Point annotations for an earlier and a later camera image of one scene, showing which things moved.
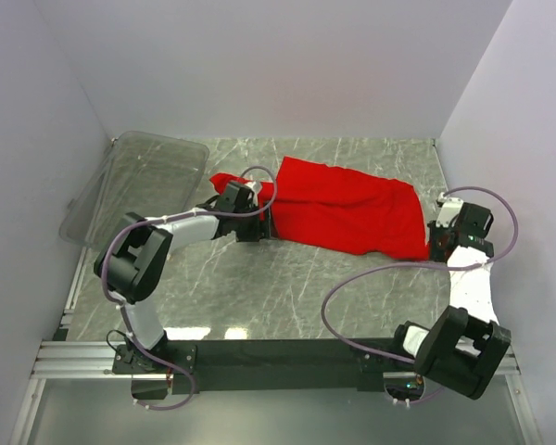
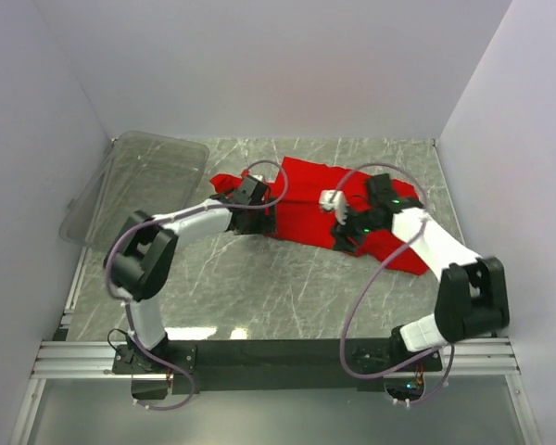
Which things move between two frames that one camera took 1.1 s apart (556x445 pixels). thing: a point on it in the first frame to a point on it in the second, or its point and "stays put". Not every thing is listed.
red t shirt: x=340 y=209 stays put
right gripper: x=434 y=231 to x=340 y=233
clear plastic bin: x=147 y=174 stays put
